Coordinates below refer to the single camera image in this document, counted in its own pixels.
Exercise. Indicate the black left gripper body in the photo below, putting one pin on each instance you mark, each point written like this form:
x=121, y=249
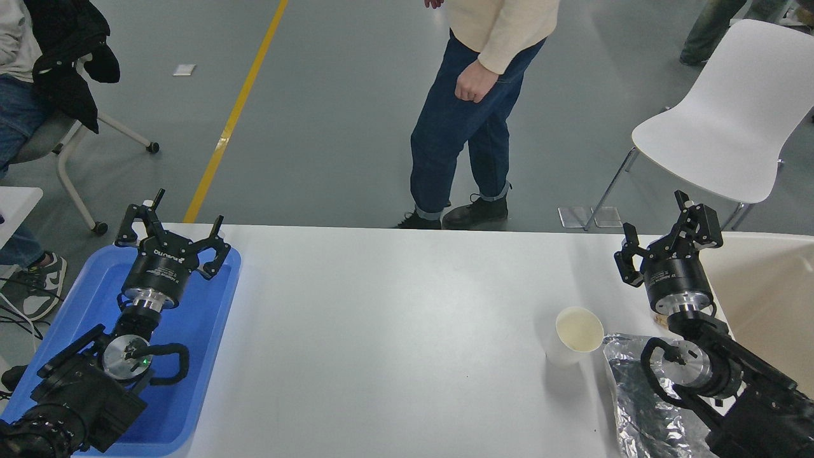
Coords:
x=159, y=270

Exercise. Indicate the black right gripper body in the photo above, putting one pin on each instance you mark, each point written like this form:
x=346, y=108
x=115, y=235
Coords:
x=677, y=277

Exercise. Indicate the white paper cup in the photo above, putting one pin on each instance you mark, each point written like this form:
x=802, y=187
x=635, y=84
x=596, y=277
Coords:
x=563, y=353

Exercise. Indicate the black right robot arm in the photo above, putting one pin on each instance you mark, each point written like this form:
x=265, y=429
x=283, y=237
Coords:
x=763, y=407

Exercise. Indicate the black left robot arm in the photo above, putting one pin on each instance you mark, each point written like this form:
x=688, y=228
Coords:
x=76, y=394

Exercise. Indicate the person's hand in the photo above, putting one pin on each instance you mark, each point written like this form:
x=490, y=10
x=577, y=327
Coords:
x=475, y=81

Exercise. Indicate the clear floor plate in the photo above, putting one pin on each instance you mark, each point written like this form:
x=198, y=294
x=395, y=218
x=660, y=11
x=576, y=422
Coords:
x=608, y=217
x=574, y=217

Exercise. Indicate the blue plastic tray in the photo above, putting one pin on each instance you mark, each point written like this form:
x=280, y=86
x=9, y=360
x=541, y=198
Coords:
x=203, y=331

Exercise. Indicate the large pale bin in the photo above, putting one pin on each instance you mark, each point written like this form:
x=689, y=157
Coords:
x=763, y=292

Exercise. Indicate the white plastic chair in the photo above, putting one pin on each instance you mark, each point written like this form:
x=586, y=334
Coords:
x=731, y=127

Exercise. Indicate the crumpled silver foil tray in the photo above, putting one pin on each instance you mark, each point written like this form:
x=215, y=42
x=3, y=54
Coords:
x=636, y=407

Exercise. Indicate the small white table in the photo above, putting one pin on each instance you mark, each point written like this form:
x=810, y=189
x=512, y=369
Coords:
x=16, y=207

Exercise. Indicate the grey wheeled office chair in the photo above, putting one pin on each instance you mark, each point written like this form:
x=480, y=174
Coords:
x=41, y=137

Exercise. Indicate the white paper scrap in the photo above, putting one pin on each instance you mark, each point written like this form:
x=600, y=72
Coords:
x=184, y=70

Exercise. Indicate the black jacket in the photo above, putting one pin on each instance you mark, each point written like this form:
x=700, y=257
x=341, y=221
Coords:
x=63, y=38

